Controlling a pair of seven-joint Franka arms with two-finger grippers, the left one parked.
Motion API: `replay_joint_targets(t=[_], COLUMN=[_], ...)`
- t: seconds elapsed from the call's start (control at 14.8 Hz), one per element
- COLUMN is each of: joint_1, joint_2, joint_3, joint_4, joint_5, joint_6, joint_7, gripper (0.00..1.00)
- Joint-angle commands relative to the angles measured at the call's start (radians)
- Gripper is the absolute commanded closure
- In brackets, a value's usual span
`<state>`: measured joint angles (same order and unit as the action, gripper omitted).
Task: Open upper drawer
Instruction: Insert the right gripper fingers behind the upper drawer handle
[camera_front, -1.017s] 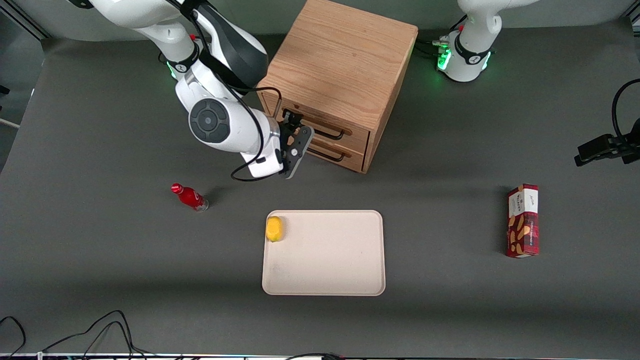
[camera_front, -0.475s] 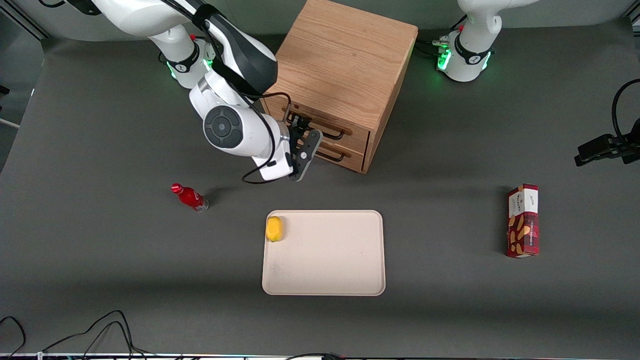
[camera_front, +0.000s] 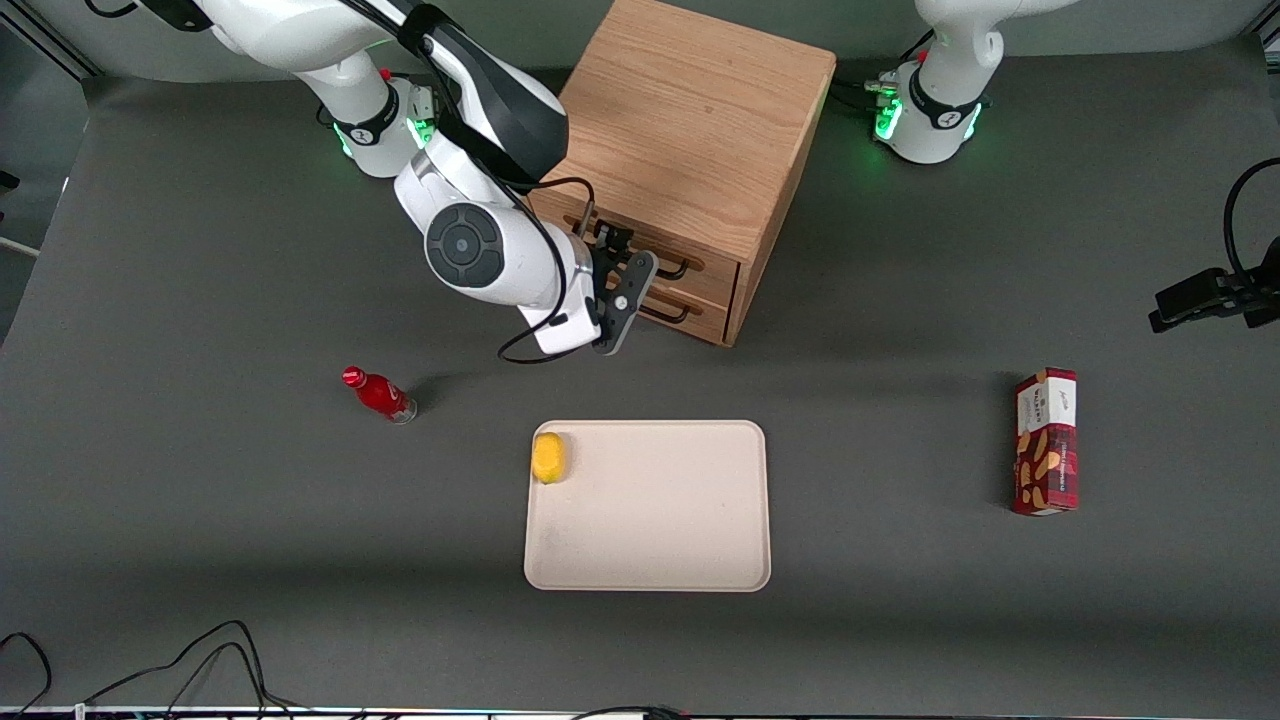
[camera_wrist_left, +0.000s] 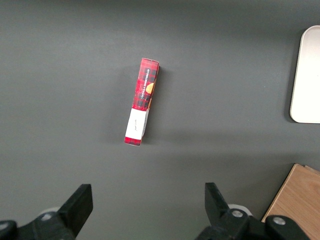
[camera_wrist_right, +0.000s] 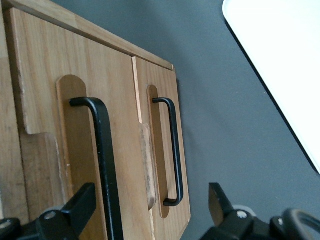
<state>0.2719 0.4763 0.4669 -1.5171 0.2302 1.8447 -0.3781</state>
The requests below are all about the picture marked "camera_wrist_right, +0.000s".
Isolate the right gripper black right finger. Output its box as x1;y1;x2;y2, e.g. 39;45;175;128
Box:
201;182;256;240

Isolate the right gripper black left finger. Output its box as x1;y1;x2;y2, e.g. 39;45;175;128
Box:
34;182;97;240

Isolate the black metal drawer handle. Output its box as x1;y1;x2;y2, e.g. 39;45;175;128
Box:
151;97;185;208
69;97;125;240

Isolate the wooden drawer with notched edge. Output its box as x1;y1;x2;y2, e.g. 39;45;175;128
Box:
9;7;154;240

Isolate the wooden drawer cabinet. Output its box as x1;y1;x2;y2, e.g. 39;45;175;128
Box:
0;0;174;240

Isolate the beige plastic tray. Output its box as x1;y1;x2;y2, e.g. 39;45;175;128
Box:
222;0;320;177

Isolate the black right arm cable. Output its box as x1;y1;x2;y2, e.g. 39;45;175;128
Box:
269;208;320;240

